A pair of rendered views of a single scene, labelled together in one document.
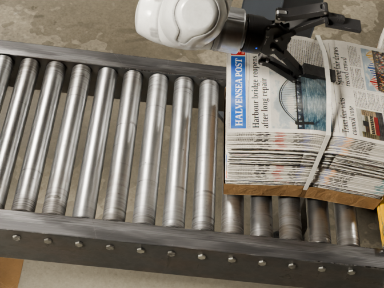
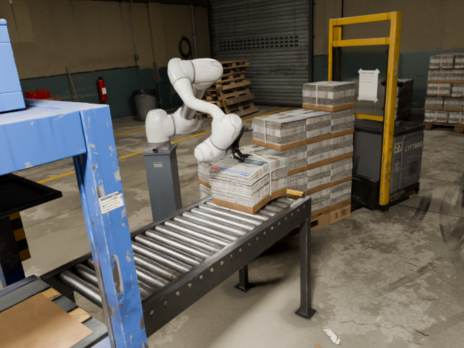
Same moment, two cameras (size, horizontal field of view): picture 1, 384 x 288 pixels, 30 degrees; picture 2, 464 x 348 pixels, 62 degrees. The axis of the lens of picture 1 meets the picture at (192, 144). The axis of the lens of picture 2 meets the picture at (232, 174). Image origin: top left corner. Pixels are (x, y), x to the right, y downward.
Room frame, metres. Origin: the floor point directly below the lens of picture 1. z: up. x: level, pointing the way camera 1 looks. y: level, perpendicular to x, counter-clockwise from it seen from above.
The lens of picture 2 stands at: (-0.35, 1.27, 1.66)
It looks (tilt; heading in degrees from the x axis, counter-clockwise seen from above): 18 degrees down; 316
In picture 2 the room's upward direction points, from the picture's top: 4 degrees counter-clockwise
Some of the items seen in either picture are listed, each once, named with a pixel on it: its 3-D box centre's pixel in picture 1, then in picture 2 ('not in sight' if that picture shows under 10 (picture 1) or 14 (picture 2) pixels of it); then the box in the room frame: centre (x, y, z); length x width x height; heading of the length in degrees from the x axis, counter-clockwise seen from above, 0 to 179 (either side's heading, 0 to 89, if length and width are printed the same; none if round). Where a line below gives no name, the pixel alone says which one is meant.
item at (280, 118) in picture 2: not in sight; (279, 117); (1.66, -1.24, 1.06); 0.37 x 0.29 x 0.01; 170
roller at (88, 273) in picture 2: not in sight; (107, 286); (0.98, 0.74, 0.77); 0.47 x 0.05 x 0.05; 6
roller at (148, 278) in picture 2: not in sight; (133, 271); (0.99, 0.61, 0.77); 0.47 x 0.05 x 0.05; 6
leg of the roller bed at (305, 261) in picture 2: not in sight; (305, 266); (0.85, -0.45, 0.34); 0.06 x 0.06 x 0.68; 6
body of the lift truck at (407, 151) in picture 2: not in sight; (379, 159); (1.40, -2.62, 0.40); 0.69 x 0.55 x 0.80; 169
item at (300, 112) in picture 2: not in sight; (304, 112); (1.60, -1.53, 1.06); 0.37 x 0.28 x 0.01; 170
